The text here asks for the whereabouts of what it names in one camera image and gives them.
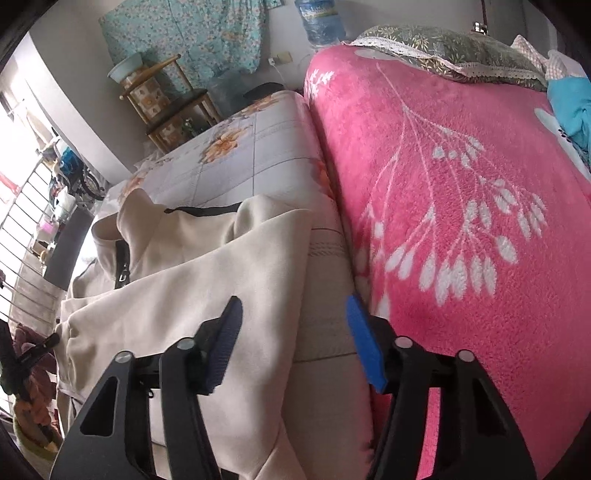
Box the beige zip jacket black trim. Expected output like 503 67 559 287
54 187 376 480

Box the cyan cartoon clothing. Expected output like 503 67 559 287
547 76 591 170

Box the pink floral fleece blanket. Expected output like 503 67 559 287
304 45 590 477

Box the dark low cabinet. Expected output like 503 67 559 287
43 207 93 291

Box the person in maroon trousers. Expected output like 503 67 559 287
13 324 56 446

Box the blue bicycle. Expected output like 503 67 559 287
53 147 105 203

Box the wooden chair black seat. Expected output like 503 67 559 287
119 54 221 153

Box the patterned cardboard box stack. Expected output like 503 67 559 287
120 64 194 153

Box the teal plastic basin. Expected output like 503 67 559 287
107 52 143 84

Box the grey patterned pillow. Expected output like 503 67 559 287
351 25 547 92

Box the blue water jug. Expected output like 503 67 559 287
294 0 346 48

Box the wall power socket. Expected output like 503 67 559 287
267 51 293 67

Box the teal floral wall cloth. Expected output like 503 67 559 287
99 0 283 86

